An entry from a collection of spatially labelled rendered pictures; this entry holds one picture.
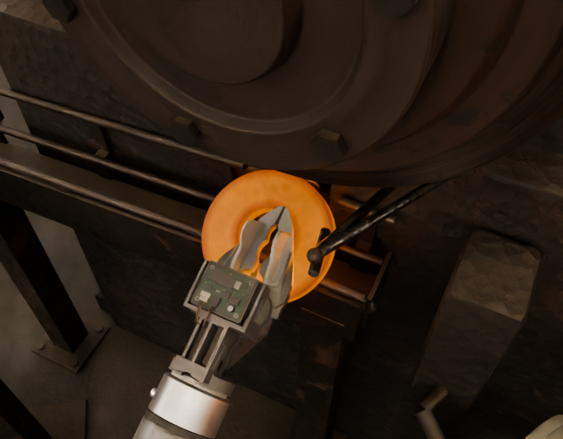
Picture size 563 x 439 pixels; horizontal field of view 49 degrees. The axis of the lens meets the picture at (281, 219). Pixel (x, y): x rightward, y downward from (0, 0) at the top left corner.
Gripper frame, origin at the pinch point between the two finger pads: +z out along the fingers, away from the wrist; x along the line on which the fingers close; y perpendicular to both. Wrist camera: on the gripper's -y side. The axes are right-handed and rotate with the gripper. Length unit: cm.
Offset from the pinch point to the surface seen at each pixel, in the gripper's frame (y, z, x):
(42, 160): -13.6, -1.2, 42.6
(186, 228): -4.3, -4.4, 12.0
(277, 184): 0.8, 3.6, 2.0
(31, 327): -71, -28, 66
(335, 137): 30.0, -1.4, -9.7
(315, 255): 17.2, -6.3, -8.9
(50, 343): -69, -30, 59
